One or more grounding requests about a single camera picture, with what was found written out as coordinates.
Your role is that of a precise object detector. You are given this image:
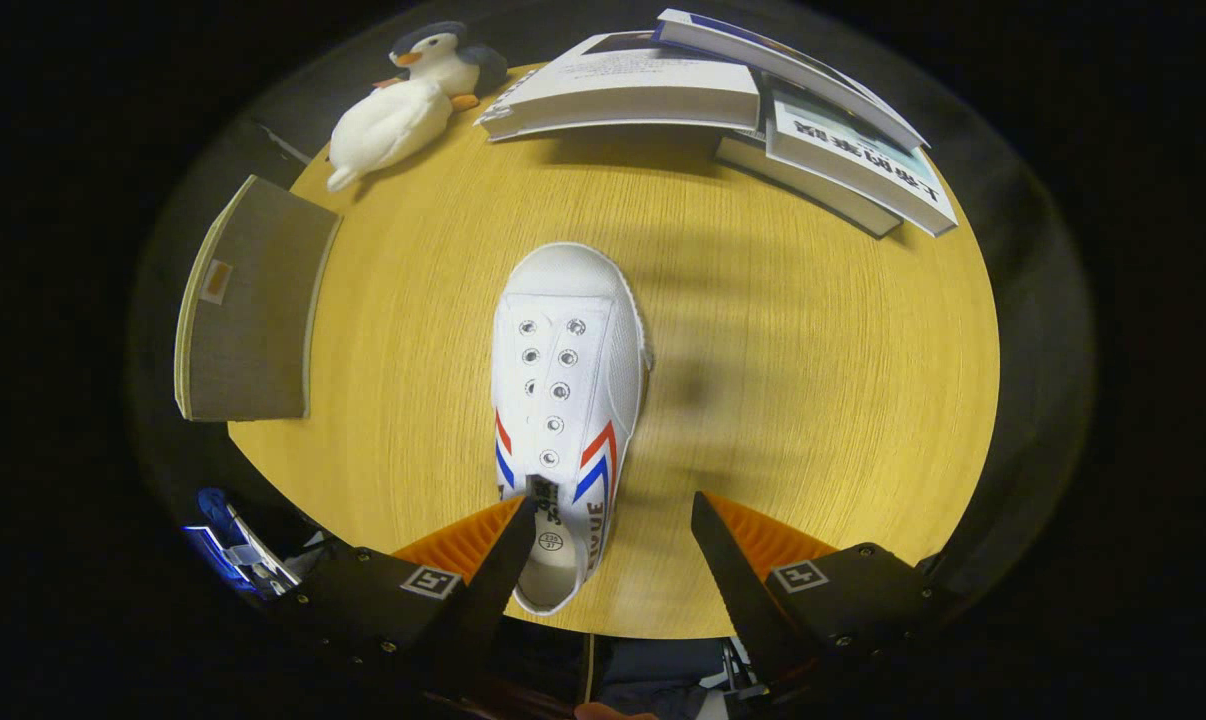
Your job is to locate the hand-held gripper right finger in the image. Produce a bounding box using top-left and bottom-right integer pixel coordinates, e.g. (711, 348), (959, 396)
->
(690, 490), (964, 701)

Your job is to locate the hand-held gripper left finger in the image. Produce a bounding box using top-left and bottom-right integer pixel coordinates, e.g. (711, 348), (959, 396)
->
(283, 495), (541, 701)

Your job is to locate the white canvas shoe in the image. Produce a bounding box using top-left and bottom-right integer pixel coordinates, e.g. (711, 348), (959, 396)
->
(490, 242), (654, 617)

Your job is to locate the grey fabric storage box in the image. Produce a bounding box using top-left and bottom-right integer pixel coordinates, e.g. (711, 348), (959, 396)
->
(173, 175), (342, 422)

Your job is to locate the pile of assorted items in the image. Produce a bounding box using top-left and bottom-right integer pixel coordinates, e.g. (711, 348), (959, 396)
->
(185, 487), (326, 601)

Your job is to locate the white book with black lettering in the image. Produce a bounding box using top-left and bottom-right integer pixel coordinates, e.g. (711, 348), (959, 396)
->
(763, 85), (960, 238)

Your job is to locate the penguin plush toy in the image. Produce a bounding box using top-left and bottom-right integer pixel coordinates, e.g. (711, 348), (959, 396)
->
(325, 21), (510, 193)

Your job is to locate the thin blue cover book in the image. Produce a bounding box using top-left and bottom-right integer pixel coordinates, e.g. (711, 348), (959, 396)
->
(653, 8), (929, 151)

